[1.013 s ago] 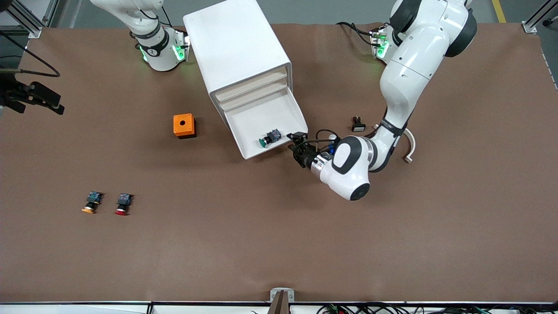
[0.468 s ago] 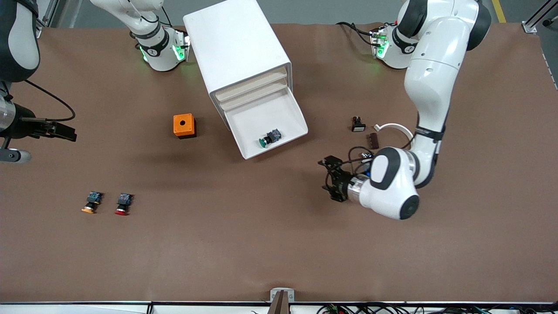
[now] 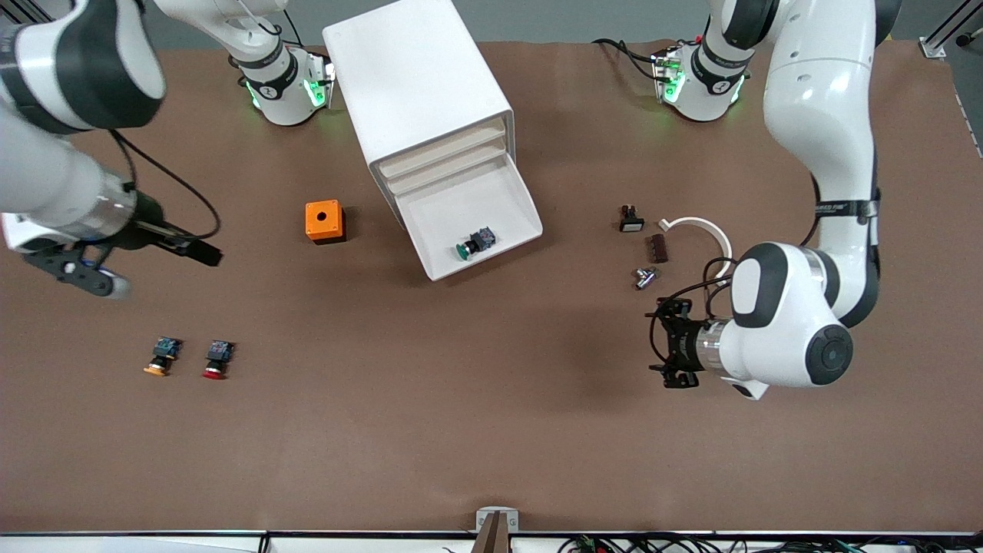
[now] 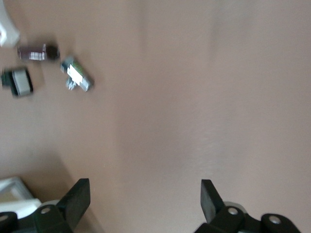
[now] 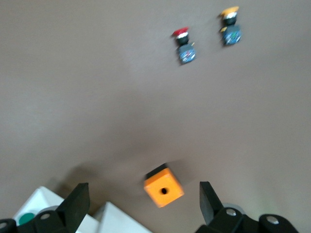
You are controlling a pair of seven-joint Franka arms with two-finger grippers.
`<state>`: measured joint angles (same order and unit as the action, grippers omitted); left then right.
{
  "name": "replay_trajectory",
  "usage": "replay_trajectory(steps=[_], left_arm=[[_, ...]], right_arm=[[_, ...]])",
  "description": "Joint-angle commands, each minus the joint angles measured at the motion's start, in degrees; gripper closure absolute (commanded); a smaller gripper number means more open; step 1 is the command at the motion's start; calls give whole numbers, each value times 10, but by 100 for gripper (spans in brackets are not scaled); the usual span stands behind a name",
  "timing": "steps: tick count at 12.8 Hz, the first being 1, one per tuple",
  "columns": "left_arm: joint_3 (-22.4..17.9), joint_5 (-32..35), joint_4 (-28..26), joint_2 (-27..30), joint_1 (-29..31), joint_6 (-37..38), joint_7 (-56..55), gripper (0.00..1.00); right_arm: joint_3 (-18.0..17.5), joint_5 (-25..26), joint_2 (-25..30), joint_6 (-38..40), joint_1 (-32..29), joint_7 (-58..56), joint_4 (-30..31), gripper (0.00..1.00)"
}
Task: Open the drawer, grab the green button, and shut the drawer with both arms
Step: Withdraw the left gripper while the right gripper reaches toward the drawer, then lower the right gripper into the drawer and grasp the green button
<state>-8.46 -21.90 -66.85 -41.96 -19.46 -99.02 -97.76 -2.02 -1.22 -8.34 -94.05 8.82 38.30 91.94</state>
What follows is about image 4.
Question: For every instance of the silver key switch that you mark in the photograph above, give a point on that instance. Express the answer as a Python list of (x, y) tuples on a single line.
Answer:
[(77, 72)]

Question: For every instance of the white drawer cabinet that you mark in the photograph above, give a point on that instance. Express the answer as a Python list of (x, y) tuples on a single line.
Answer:
[(24, 206)]

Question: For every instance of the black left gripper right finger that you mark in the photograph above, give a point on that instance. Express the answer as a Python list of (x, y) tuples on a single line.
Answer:
[(211, 204)]

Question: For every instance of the brown terminal block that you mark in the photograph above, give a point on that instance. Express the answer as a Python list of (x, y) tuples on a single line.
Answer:
[(34, 52)]

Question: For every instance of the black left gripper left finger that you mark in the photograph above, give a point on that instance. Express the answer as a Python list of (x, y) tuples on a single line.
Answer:
[(75, 204)]

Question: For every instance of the black square white-faced switch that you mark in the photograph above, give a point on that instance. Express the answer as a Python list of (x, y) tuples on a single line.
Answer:
[(22, 81)]

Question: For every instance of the white curved plastic bracket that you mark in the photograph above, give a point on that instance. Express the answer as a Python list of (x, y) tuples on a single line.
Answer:
[(8, 31)]

